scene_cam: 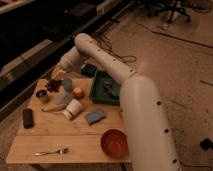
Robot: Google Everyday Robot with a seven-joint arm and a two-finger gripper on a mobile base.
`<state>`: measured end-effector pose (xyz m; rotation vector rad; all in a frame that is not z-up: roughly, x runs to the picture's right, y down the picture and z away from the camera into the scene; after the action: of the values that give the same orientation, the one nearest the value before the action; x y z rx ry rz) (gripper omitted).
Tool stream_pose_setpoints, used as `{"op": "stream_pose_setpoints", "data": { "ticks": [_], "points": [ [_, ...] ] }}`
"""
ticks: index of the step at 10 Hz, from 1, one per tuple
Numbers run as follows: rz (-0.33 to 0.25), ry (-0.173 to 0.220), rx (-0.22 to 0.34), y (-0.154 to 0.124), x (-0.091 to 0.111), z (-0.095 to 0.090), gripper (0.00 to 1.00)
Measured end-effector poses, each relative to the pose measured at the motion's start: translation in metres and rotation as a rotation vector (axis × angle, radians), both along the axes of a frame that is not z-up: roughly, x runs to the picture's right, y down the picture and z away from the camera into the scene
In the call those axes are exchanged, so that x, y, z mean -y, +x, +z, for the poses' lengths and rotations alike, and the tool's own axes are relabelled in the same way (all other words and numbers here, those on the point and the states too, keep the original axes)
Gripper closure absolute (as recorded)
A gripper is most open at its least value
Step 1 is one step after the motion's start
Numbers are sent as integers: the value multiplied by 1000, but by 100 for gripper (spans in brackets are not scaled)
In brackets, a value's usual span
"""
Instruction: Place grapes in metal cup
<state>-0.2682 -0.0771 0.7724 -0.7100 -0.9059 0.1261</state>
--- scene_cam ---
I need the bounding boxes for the light blue plate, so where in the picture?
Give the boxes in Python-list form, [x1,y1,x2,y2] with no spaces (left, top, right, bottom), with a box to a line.
[55,93,73,105]

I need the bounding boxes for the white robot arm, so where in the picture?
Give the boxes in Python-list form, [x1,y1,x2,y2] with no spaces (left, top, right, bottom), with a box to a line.
[56,33,182,171]

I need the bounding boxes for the black object on floor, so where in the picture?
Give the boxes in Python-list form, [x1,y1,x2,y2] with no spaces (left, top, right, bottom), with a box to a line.
[200,138,213,150]

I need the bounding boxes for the green plastic tray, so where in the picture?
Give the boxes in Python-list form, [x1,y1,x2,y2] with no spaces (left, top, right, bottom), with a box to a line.
[90,70,120,105]

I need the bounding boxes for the orange translucent bowl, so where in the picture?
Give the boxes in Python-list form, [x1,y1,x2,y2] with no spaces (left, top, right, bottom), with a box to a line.
[100,129,129,158]

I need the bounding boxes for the silver fork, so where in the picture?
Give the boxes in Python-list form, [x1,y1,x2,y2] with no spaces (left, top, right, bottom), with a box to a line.
[34,148,69,156]

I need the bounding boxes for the black floor cables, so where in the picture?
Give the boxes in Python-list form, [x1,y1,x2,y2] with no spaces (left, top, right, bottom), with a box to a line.
[93,31,138,66]

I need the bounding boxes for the black rectangular block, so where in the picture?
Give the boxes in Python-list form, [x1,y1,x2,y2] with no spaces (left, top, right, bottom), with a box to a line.
[23,108,34,129]

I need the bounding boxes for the dark grape bunch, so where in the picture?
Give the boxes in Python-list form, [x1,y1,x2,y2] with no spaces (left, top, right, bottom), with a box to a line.
[45,79,62,93]

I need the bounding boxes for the blue cloth sponge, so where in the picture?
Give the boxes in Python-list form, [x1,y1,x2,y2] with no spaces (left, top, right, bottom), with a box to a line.
[86,110,106,125]

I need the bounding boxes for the yellow banana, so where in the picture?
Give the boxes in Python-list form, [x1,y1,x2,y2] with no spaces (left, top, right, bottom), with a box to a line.
[41,104,66,112]

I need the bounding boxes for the office chair base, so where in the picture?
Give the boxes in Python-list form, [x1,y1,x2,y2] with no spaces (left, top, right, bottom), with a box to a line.
[145,0,191,24]

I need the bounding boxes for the white paper cup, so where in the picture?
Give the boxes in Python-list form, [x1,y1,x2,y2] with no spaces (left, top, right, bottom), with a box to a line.
[63,99,83,120]

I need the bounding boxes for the yellow apple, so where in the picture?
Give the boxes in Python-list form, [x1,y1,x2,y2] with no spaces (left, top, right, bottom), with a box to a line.
[73,87,85,99]

